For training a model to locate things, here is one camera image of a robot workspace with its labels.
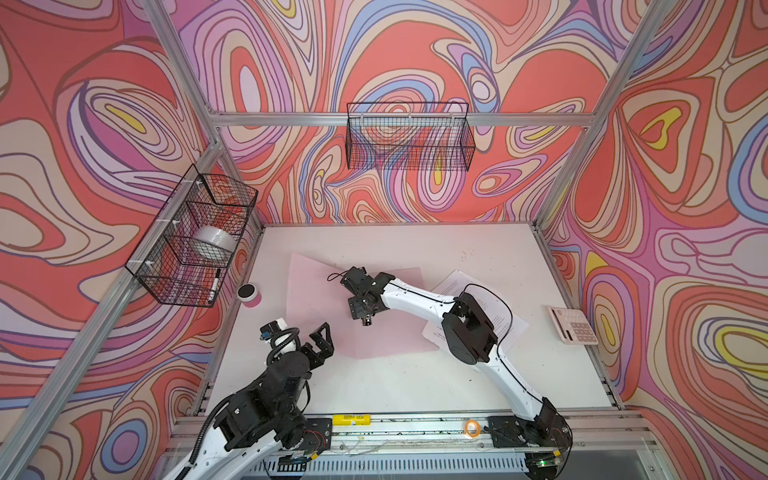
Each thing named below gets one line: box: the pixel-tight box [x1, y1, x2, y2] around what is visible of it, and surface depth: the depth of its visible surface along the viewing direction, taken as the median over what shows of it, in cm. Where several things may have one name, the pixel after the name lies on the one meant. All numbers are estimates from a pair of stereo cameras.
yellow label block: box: [332, 414, 371, 426], surface depth 76 cm
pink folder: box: [286, 253, 439, 360], surface depth 89 cm
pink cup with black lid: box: [236, 283, 262, 308], surface depth 96 cm
